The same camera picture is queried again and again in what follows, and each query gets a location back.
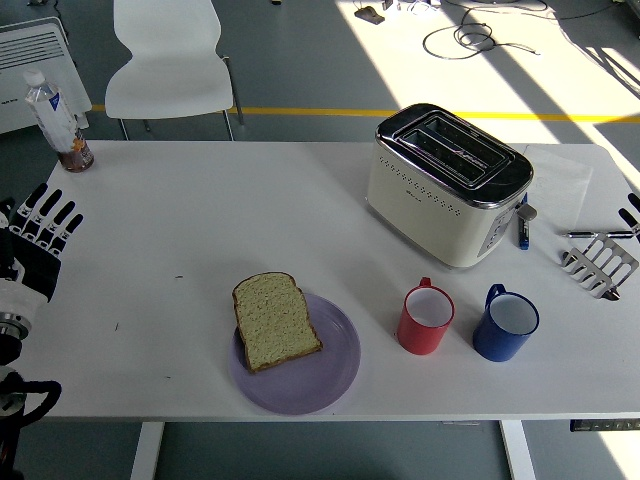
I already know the black ballpoint pen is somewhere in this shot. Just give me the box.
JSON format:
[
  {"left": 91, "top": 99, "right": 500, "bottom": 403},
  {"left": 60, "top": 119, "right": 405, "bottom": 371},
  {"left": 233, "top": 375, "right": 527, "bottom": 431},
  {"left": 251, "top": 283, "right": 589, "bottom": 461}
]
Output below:
[{"left": 563, "top": 229, "right": 635, "bottom": 240}]

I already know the metal toast rack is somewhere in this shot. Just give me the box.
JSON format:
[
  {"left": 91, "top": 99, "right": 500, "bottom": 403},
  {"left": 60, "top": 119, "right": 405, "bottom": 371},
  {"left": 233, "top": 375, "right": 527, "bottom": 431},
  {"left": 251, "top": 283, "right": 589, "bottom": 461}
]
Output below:
[{"left": 559, "top": 235, "right": 640, "bottom": 302}]

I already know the bread slice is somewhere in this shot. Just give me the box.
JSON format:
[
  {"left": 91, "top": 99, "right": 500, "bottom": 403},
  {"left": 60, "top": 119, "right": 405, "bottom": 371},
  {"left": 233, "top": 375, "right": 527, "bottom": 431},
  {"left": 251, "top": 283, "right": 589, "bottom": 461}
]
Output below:
[{"left": 231, "top": 271, "right": 325, "bottom": 375}]

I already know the white panel heater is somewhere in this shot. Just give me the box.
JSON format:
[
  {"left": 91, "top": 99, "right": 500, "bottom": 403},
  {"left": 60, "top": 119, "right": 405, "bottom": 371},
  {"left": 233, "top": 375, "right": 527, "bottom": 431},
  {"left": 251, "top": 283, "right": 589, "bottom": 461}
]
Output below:
[{"left": 0, "top": 16, "right": 94, "bottom": 135}]

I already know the white chair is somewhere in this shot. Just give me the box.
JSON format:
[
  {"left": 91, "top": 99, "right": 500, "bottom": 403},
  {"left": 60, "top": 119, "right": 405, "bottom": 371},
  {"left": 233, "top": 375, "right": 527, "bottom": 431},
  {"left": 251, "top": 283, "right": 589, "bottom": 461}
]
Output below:
[{"left": 104, "top": 0, "right": 246, "bottom": 142}]

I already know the purple plate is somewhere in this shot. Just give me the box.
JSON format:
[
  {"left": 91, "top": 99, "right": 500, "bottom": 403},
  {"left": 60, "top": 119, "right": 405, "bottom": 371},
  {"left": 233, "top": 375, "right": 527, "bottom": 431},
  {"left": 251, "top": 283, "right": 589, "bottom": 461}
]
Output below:
[{"left": 228, "top": 292, "right": 362, "bottom": 416}]

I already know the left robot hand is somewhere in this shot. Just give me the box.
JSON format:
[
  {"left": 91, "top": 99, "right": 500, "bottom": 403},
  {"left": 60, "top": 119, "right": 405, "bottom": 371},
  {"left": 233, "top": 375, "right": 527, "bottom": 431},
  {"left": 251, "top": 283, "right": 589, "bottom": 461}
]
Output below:
[{"left": 0, "top": 182, "right": 85, "bottom": 324}]

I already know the white floor cable bundle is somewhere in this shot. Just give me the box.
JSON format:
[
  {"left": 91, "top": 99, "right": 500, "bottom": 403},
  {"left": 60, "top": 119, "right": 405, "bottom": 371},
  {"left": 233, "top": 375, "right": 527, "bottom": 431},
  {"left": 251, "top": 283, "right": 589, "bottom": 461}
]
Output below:
[{"left": 397, "top": 0, "right": 442, "bottom": 15}]

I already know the blue mug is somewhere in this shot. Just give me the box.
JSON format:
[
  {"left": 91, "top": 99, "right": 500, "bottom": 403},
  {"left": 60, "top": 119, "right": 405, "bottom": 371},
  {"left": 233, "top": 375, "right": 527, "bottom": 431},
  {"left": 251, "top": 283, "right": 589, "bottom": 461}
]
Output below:
[{"left": 472, "top": 283, "right": 541, "bottom": 363}]

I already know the black coiled floor cable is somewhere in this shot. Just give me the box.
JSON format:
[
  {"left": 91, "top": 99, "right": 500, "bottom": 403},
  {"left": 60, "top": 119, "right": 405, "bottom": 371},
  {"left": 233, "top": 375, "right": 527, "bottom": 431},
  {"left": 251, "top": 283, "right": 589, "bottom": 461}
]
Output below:
[{"left": 422, "top": 7, "right": 544, "bottom": 62}]

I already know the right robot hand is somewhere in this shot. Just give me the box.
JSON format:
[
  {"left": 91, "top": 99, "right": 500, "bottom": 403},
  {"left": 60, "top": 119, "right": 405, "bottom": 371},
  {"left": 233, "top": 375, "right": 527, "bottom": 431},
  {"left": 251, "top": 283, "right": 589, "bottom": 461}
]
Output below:
[{"left": 617, "top": 192, "right": 640, "bottom": 237}]

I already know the black table control panel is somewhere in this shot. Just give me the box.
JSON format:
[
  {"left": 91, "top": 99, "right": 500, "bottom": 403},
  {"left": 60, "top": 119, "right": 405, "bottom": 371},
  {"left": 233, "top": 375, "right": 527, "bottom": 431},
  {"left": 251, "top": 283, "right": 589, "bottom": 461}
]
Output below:
[{"left": 569, "top": 418, "right": 640, "bottom": 433}]

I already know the cream chrome toaster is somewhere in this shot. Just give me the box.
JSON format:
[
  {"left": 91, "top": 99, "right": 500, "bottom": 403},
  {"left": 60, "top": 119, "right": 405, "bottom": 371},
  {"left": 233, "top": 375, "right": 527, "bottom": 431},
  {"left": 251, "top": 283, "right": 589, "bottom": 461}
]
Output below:
[{"left": 366, "top": 103, "right": 539, "bottom": 271}]

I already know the white table leg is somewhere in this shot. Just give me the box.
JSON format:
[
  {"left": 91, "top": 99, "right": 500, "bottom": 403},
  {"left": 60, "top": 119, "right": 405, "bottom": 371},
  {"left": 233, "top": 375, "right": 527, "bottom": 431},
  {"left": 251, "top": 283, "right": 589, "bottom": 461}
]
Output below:
[
  {"left": 128, "top": 422, "right": 166, "bottom": 480},
  {"left": 498, "top": 420, "right": 537, "bottom": 480}
]

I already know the red mug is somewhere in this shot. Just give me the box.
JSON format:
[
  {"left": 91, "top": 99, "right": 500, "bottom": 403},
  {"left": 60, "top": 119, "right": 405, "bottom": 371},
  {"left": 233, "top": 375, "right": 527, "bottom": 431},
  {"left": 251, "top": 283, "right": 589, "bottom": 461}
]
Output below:
[{"left": 397, "top": 277, "right": 456, "bottom": 357}]

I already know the blue marker pen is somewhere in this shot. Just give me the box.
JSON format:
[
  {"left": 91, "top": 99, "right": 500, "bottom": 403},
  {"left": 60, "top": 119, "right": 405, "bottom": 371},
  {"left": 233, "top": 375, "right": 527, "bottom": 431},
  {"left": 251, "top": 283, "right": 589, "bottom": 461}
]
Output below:
[{"left": 517, "top": 193, "right": 532, "bottom": 251}]

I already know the clear plastic drink bottle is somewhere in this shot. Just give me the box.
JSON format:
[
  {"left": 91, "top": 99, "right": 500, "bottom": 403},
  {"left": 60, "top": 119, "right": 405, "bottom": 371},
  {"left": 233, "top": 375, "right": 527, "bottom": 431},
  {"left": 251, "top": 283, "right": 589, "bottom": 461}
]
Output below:
[{"left": 23, "top": 68, "right": 96, "bottom": 174}]

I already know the black floor pedal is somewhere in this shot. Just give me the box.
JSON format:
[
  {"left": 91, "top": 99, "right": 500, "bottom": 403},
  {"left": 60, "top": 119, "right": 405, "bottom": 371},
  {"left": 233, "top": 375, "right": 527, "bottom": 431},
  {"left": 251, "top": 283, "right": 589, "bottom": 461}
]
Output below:
[{"left": 354, "top": 6, "right": 387, "bottom": 25}]

